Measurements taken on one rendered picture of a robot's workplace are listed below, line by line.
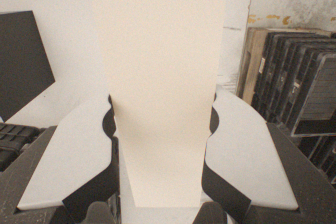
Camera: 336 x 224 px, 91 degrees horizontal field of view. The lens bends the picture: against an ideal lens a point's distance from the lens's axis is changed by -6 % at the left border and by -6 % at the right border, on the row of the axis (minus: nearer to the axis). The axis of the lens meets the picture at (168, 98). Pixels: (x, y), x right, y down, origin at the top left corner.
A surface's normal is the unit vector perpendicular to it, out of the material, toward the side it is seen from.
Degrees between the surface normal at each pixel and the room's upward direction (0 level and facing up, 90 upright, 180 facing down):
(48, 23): 0
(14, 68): 90
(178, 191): 0
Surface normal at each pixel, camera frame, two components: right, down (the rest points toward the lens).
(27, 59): 1.00, 0.00
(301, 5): 0.00, 0.51
